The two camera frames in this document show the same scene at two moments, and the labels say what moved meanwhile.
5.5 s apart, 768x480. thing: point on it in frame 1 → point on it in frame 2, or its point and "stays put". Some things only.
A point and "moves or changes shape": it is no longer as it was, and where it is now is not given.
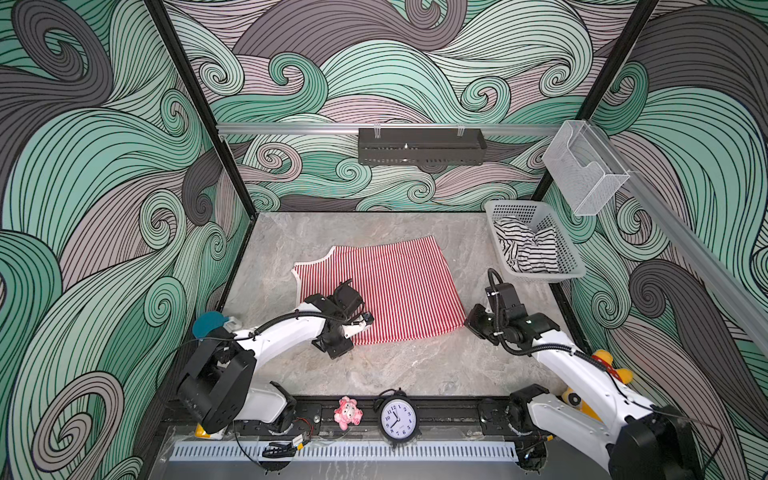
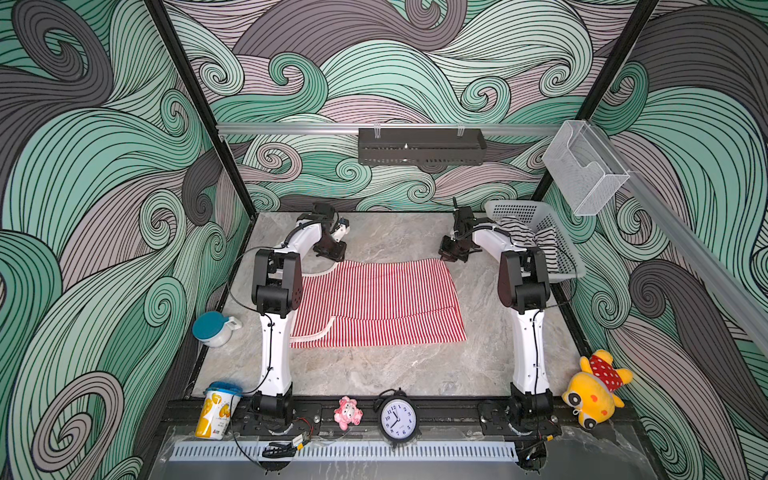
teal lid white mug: [210, 320] stays put
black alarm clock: [398, 419] stays put
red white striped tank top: [406, 284] moves or changes shape
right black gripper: [472, 319] → [445, 254]
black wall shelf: [422, 146] stays put
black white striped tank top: [527, 250] stays put
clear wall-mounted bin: [585, 170] stays put
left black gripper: [336, 351] → [335, 255]
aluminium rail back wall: [506, 128] stays put
